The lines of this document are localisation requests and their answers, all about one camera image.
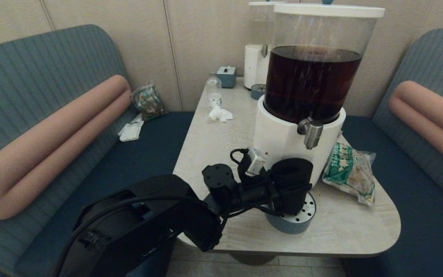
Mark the black plastic cup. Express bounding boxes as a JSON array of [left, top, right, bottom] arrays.
[[270, 158, 314, 215]]

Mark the large metal dispenser tap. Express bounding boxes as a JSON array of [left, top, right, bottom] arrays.
[[297, 117, 324, 150]]

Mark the large grey perforated drip tray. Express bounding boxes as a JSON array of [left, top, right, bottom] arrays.
[[265, 191, 317, 234]]

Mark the large dark tea dispenser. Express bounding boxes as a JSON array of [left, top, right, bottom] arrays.
[[252, 12, 378, 187]]

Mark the green printed snack bag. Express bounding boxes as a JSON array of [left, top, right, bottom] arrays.
[[322, 135, 376, 206]]

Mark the crumpled white tissue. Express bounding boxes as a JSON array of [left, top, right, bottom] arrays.
[[209, 106, 233, 123]]

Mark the small grey drip tray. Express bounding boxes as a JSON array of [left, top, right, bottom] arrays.
[[251, 83, 267, 100]]

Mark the clear plastic bottle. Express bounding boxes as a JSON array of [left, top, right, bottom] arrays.
[[207, 73, 223, 108]]

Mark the blue grey tissue box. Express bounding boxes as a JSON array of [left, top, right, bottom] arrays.
[[217, 66, 237, 88]]

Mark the small white water dispenser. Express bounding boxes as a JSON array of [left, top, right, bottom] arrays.
[[244, 1, 280, 90]]

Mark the blue bench with short bolster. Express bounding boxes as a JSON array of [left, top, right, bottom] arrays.
[[339, 28, 443, 277]]

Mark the white napkin pack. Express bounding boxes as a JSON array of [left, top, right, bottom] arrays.
[[118, 113, 145, 142]]

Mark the dark foil snack bag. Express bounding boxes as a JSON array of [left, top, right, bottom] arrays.
[[131, 82, 167, 121]]

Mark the large white dispenser lid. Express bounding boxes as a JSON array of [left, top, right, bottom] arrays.
[[273, 3, 386, 18]]

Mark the long pink bolster cushion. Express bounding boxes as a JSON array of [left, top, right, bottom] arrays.
[[0, 75, 132, 220]]

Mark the blue bench with long bolster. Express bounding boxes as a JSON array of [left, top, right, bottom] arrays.
[[0, 24, 195, 277]]

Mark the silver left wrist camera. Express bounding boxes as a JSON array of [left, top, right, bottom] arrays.
[[245, 147, 267, 176]]

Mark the golden table pedestal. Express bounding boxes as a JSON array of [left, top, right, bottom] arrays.
[[229, 253, 278, 266]]

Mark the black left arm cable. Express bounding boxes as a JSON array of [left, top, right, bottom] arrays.
[[58, 148, 283, 277]]

